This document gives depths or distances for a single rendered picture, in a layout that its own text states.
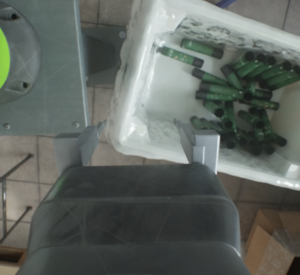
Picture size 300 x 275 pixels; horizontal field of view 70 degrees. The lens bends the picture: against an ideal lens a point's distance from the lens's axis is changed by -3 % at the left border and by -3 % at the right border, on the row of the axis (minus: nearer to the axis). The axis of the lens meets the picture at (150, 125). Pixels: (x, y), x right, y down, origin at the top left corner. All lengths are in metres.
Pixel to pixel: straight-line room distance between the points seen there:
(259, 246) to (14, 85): 1.57
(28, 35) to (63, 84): 0.08
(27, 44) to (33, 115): 0.11
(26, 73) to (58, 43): 0.06
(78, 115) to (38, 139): 1.14
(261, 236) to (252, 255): 0.16
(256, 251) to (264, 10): 1.43
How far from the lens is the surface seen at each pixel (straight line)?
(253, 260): 1.75
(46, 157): 1.52
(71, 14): 0.36
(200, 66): 0.80
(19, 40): 0.34
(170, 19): 0.60
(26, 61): 0.35
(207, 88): 0.80
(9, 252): 2.09
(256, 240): 1.67
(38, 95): 0.38
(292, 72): 0.81
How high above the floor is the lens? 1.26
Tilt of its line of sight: 73 degrees down
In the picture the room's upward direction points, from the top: 175 degrees clockwise
